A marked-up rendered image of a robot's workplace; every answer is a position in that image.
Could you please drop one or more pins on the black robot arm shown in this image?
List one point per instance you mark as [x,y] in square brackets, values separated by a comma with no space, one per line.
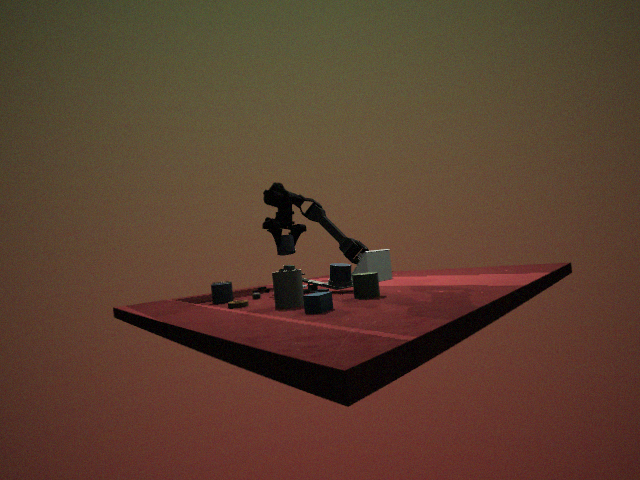
[279,197]

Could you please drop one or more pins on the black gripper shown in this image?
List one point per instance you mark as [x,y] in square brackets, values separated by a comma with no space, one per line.
[284,222]

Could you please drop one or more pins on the tan ring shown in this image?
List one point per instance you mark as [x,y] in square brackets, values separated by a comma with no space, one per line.
[237,304]

